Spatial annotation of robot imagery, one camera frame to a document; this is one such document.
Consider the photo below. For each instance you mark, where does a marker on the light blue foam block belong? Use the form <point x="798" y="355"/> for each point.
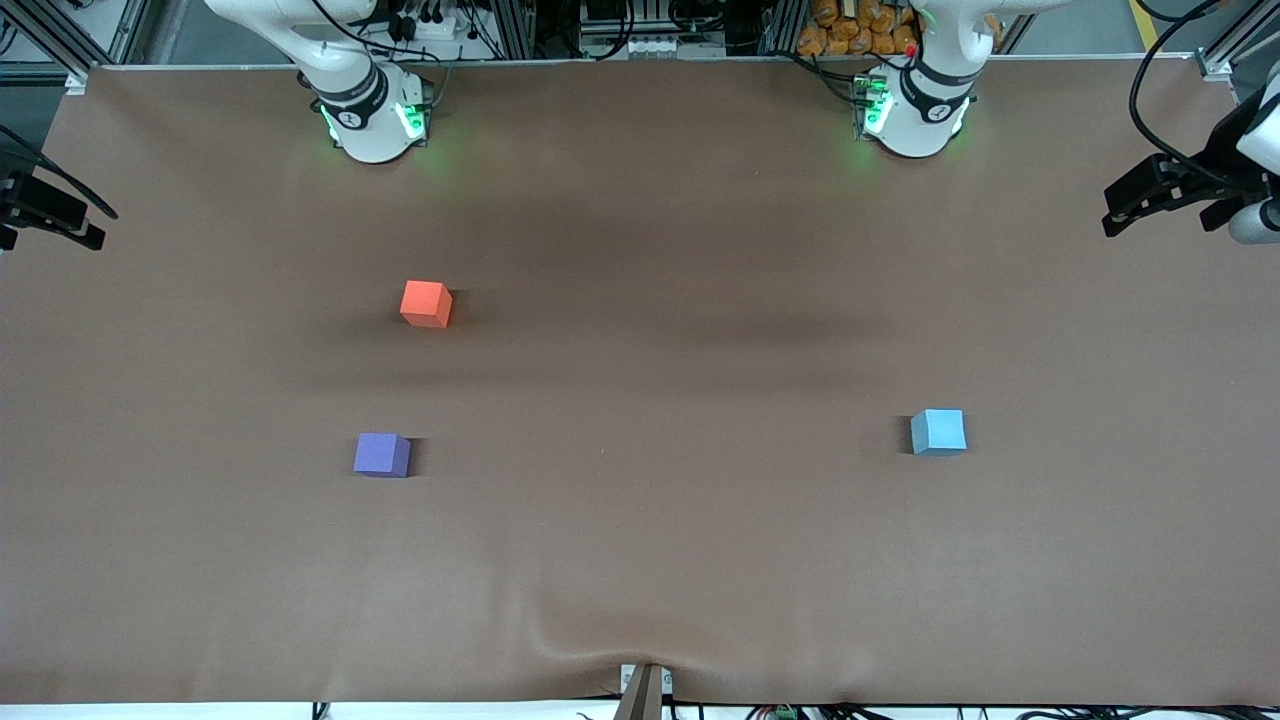
<point x="938" y="431"/>

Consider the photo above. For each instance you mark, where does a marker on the brown table cover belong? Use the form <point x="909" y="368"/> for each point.
<point x="640" y="480"/>

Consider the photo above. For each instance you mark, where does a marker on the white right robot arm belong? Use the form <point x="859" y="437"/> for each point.
<point x="365" y="120"/>

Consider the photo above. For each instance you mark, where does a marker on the metal camera post bracket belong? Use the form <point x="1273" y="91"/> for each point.
<point x="642" y="692"/>

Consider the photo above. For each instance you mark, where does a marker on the orange foam block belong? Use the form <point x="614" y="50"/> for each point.
<point x="424" y="300"/>

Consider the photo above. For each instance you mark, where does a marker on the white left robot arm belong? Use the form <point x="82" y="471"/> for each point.
<point x="915" y="120"/>

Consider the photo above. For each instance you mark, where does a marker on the white terminal block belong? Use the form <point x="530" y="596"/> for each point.
<point x="660" y="45"/>

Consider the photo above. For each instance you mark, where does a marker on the white power strip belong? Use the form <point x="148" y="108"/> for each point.
<point x="430" y="25"/>

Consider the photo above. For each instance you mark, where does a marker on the orange netted bag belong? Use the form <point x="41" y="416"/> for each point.
<point x="855" y="28"/>

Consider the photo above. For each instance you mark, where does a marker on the purple foam block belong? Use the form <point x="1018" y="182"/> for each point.
<point x="380" y="453"/>

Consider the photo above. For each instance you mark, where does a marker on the green terminal connector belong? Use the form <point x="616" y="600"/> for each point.
<point x="783" y="713"/>

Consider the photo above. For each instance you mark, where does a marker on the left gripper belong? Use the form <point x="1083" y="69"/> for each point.
<point x="1214" y="164"/>

